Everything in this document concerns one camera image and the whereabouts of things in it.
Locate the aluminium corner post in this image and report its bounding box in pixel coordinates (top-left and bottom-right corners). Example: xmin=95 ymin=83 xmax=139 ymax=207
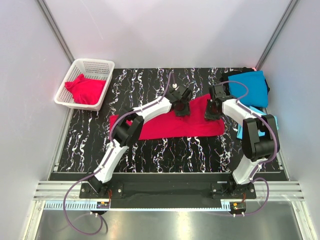
xmin=255 ymin=0 xmax=300 ymax=70
xmin=35 ymin=0 xmax=75 ymax=64

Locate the red t shirt in basket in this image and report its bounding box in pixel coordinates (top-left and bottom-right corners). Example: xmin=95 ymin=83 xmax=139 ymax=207
xmin=64 ymin=74 xmax=106 ymax=105

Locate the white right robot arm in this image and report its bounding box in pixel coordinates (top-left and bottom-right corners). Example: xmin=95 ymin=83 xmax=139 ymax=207
xmin=204 ymin=84 xmax=280 ymax=199

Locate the right aluminium corner post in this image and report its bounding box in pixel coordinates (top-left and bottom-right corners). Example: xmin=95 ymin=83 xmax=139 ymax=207
xmin=255 ymin=0 xmax=300 ymax=70

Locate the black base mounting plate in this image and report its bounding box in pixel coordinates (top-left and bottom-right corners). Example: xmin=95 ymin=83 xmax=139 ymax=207
xmin=79 ymin=172 xmax=257 ymax=210

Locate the folded teal t shirt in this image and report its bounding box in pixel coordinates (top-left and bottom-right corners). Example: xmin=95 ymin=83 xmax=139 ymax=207
xmin=227 ymin=70 xmax=270 ymax=108

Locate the folded light blue t shirt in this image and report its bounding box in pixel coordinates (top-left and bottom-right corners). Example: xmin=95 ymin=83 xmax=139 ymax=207
xmin=236 ymin=105 xmax=279 ymax=141

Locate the red t shirt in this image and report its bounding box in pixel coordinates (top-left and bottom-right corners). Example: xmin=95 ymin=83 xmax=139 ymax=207
xmin=109 ymin=93 xmax=225 ymax=141
xmin=64 ymin=74 xmax=106 ymax=105

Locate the aluminium frame rail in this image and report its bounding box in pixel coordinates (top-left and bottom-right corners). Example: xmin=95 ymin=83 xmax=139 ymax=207
xmin=33 ymin=181 xmax=304 ymax=201

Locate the white plastic basket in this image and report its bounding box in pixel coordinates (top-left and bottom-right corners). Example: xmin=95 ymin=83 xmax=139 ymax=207
xmin=54 ymin=58 xmax=115 ymax=111

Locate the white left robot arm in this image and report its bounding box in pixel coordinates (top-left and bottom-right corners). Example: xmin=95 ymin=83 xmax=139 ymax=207
xmin=87 ymin=86 xmax=192 ymax=198

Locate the left aluminium corner post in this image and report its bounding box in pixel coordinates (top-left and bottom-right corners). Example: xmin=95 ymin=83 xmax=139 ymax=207
xmin=35 ymin=0 xmax=75 ymax=64

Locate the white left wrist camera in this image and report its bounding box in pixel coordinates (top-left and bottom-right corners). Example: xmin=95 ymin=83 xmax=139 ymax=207
xmin=172 ymin=83 xmax=179 ymax=90

